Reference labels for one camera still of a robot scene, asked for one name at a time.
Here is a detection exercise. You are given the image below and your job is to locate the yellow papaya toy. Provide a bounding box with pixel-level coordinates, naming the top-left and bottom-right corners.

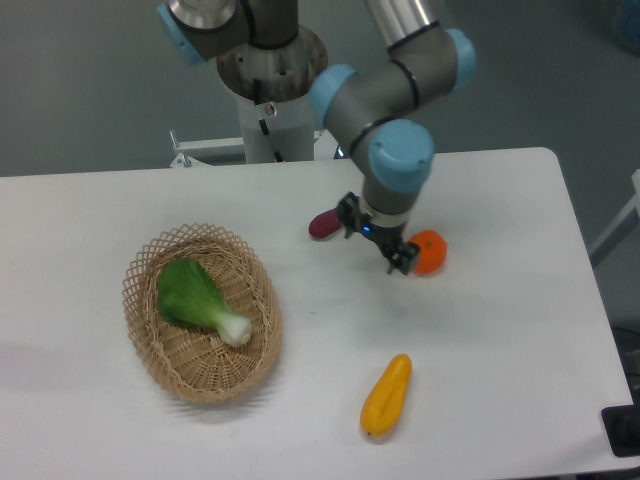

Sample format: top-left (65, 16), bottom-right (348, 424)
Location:
top-left (360, 354), bottom-right (413, 438)

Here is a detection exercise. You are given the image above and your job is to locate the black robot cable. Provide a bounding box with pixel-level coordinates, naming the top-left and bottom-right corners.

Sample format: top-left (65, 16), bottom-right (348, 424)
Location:
top-left (252, 79), bottom-right (285, 164)

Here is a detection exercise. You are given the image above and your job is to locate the white frame at right edge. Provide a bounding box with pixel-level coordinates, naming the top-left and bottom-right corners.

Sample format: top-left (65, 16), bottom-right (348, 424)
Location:
top-left (588, 170), bottom-right (639, 267)

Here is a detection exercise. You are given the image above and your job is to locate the woven wicker basket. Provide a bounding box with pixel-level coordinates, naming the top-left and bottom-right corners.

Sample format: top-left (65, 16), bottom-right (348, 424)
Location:
top-left (123, 224), bottom-right (283, 404)

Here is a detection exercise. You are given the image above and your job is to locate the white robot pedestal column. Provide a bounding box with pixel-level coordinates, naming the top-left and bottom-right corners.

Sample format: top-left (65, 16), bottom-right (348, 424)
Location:
top-left (235, 95), bottom-right (315, 164)

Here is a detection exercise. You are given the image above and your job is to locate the blue object top right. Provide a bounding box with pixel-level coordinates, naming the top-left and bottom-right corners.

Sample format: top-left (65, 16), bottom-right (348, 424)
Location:
top-left (612, 0), bottom-right (640, 55)

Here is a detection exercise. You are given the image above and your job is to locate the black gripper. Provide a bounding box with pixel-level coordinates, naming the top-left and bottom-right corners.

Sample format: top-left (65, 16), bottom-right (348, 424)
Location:
top-left (335, 192), bottom-right (420, 275)

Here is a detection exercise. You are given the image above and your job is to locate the purple sweet potato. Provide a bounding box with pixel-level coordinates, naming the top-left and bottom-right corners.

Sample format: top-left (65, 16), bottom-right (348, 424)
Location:
top-left (308, 209), bottom-right (342, 240)

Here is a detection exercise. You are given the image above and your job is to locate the white metal base frame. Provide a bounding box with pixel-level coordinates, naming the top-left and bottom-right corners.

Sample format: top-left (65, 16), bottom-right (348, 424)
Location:
top-left (169, 130), bottom-right (349, 169)

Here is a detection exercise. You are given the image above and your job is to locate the black device at table edge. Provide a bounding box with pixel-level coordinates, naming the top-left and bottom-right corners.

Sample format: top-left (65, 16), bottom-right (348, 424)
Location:
top-left (601, 405), bottom-right (639, 458)

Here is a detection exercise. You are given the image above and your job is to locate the green bok choy toy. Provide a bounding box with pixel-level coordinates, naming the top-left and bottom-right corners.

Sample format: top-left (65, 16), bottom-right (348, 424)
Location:
top-left (156, 258), bottom-right (253, 347)

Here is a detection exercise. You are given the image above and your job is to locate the orange tangerine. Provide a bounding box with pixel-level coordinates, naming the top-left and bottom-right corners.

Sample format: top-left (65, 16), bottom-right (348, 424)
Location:
top-left (410, 230), bottom-right (448, 276)

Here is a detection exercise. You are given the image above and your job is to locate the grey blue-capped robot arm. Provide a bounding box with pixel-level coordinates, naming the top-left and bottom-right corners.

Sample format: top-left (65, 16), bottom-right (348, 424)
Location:
top-left (157, 1), bottom-right (477, 273)

